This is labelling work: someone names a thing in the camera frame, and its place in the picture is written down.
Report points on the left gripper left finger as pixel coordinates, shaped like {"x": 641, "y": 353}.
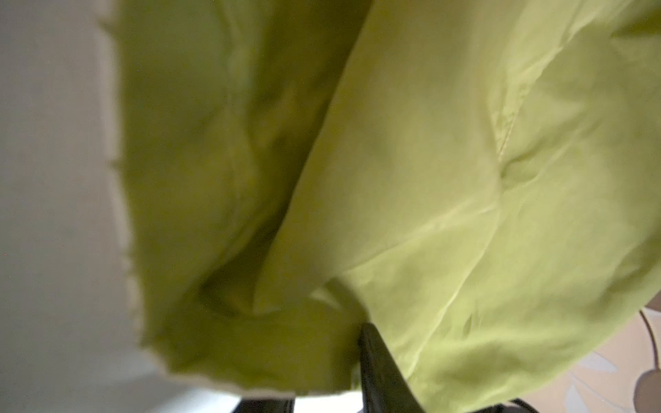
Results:
{"x": 265, "y": 406}

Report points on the green jacket with patterned lining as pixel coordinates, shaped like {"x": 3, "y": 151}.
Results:
{"x": 475, "y": 182}

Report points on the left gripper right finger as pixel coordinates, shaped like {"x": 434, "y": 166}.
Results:
{"x": 384, "y": 388}

